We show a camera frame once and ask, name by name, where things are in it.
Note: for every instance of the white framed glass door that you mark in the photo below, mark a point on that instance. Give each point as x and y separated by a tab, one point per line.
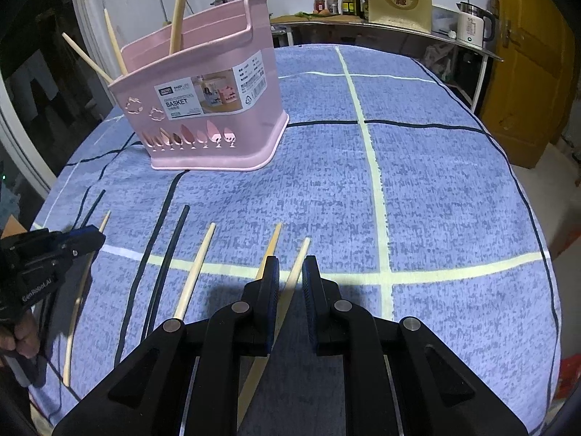
27	77

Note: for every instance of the metal side table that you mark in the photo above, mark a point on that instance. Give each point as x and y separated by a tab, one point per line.
363	27

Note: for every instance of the wooden chopstick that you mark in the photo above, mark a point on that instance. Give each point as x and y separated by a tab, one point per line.
86	58
115	41
75	327
178	9
195	270
272	247
297	268

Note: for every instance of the plastic bag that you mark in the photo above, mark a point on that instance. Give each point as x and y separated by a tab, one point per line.
438	61

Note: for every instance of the blue checked tablecloth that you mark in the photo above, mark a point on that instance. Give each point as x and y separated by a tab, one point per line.
431	213

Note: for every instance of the white plastic container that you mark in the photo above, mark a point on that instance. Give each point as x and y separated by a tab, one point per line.
442	20

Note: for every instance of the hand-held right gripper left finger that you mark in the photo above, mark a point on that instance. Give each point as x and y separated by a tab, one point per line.
273	290

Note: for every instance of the clear plastic bottle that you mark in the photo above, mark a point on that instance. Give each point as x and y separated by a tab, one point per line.
333	2

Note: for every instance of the red-lid jar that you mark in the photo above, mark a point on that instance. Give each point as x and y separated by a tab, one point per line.
319	5

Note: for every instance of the pink plastic utensil basket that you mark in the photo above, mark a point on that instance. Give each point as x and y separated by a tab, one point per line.
204	145

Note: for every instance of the yellow wooden door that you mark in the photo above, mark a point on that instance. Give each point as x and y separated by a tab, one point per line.
535	63

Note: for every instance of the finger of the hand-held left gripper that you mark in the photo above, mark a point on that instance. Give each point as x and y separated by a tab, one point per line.
88	240

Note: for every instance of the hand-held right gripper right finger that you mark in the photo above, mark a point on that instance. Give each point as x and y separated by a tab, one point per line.
308	290

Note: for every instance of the person's left hand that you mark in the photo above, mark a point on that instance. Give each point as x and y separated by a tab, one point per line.
25	336

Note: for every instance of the white electric kettle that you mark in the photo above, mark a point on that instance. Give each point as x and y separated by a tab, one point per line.
472	27

